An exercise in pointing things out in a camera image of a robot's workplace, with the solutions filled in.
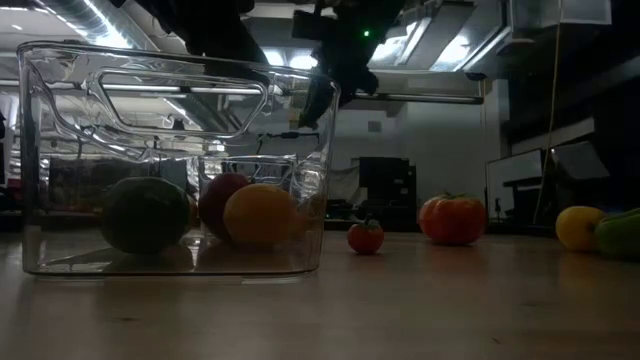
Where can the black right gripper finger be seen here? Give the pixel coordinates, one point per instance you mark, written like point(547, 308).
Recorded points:
point(316, 102)

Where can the orange fruit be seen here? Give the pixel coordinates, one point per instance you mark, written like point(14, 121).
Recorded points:
point(260, 215)

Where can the red apple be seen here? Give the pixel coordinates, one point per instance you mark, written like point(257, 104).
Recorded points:
point(215, 200)

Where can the small red tomato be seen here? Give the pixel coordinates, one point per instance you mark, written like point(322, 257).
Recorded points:
point(366, 239)

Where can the yellow lemon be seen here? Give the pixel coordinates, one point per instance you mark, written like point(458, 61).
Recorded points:
point(193, 212)
point(579, 229)

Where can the large orange-red tomato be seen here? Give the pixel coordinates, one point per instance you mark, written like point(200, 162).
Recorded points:
point(455, 220)

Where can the dark green avocado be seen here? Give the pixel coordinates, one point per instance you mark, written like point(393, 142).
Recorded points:
point(145, 215)

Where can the large clear plastic basket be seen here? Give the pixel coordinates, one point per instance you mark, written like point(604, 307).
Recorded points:
point(60, 165)

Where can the long green pepper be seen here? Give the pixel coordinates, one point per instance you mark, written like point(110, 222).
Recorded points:
point(620, 235)

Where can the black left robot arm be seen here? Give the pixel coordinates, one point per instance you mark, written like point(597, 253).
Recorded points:
point(215, 30)

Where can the black boom stand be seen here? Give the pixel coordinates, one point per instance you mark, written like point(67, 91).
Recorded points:
point(292, 135)

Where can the ceiling light panel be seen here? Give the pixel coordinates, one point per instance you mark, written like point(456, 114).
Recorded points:
point(302, 62)

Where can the horizontal ceiling pipe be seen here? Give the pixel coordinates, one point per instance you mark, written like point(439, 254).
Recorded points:
point(425, 97)

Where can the white hanging cloth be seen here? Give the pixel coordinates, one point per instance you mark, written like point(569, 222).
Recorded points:
point(344, 184)

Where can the metal ceiling hood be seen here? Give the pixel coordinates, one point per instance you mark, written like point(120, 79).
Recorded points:
point(450, 45)

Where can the black cabinet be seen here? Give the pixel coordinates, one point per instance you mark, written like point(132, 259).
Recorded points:
point(387, 190)

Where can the white-backed computer monitor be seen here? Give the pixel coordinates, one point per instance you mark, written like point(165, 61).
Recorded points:
point(515, 175)

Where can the tilted grey monitor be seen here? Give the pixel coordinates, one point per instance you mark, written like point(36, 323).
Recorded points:
point(580, 160)

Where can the silver air duct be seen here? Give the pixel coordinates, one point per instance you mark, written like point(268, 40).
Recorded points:
point(75, 12)

